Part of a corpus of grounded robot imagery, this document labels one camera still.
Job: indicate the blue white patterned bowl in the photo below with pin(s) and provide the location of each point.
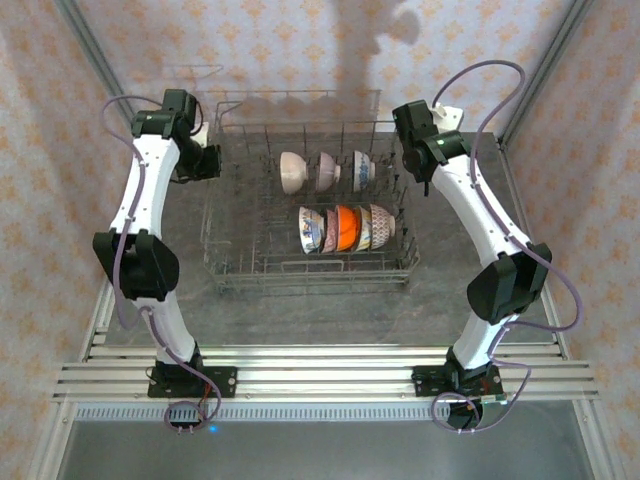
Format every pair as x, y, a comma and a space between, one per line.
364, 171

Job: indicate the brown flower patterned bowl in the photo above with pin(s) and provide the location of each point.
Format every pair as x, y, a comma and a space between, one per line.
382, 225

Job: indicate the pale pink ribbed bowl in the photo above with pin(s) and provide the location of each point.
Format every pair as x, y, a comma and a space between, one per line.
326, 172

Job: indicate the plain cream bowl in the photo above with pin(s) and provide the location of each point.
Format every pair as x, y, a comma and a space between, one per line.
292, 172

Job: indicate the blue yellow striped bowl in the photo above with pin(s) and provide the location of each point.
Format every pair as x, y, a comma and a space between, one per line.
365, 235

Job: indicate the orange bowl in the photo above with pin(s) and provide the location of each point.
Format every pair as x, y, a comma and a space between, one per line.
347, 227

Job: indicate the red patterned bowl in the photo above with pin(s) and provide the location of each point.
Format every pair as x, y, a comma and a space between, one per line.
331, 232

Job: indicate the blue yellow ornament bowl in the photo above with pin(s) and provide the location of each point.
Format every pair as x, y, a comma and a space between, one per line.
310, 230

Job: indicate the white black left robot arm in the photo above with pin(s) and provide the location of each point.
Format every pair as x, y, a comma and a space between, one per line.
145, 190

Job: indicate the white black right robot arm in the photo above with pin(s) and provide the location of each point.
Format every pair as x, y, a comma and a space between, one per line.
475, 210

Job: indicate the small black connector box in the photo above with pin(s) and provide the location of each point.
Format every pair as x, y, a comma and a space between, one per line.
185, 426

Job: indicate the black controller board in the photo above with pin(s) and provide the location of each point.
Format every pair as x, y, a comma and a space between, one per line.
470, 415

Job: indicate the grey metal sheet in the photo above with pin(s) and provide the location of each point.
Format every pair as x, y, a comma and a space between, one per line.
320, 450

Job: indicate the aluminium frame post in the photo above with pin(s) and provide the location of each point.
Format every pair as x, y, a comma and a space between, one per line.
545, 70
105, 70

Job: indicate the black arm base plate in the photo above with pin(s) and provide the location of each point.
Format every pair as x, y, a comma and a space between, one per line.
425, 382
225, 382

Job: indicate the aluminium front rail beam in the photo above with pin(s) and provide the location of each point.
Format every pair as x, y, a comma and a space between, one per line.
325, 375

